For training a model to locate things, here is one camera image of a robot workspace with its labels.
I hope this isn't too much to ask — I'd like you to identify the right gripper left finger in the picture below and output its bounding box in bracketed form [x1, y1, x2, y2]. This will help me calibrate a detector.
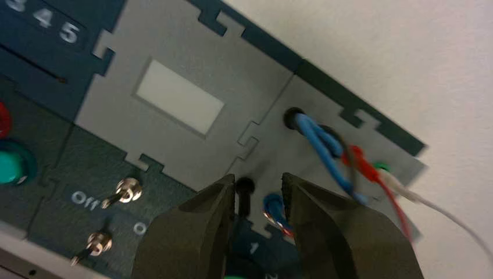
[131, 174, 237, 279]

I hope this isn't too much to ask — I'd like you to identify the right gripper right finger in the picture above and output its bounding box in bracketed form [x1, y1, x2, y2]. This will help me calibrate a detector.
[281, 172, 424, 279]

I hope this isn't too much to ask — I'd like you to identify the white display window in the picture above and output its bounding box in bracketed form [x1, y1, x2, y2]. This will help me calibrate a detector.
[134, 59, 226, 136]

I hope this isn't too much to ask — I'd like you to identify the dark teal grey task box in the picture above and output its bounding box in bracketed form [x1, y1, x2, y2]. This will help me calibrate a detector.
[0, 0, 428, 279]

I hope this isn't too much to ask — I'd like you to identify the green push button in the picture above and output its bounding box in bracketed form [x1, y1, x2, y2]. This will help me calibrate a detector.
[0, 140, 38, 185]

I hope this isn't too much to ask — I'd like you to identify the red push button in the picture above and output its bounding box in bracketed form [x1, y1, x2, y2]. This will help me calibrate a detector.
[0, 102, 12, 140]

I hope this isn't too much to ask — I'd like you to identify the red banana plug wire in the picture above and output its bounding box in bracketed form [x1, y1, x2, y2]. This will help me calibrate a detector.
[342, 145, 411, 241]

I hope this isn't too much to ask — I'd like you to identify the metal toggle switch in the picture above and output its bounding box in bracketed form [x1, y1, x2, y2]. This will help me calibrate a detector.
[70, 231, 113, 267]
[101, 177, 143, 209]

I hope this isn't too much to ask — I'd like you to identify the white banana plug wire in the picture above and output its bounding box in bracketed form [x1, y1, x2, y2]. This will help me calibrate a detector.
[379, 169, 493, 263]

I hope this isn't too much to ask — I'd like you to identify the blue banana plug wire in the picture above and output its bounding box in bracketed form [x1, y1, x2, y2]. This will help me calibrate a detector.
[263, 113, 369, 228]

